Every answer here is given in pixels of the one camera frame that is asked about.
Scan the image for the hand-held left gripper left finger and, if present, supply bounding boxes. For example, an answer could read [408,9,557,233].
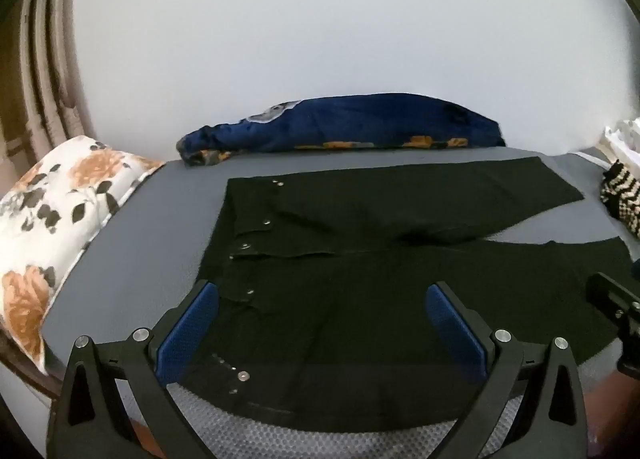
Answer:
[47,280,221,459]

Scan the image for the wooden bed frame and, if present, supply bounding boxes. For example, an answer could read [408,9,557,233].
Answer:
[0,329,66,400]

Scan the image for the beige curtain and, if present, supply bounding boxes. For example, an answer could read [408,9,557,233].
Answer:
[0,0,96,160]

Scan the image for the white ribbed object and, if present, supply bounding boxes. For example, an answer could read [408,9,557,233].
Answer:
[602,116,640,162]

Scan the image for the white floral pillow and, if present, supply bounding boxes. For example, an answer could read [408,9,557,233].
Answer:
[0,135,166,375]

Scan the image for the black pants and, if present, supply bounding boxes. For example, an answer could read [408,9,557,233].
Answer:
[187,156,631,427]

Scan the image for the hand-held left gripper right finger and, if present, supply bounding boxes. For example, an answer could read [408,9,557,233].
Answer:
[425,281,588,459]

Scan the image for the black white striped knit cloth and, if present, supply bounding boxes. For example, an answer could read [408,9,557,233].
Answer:
[600,159,640,240]

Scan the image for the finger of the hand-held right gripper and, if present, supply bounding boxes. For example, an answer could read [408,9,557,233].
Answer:
[586,271,640,324]

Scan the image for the blue floral blanket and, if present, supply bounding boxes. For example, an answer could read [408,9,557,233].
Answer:
[176,93,507,167]

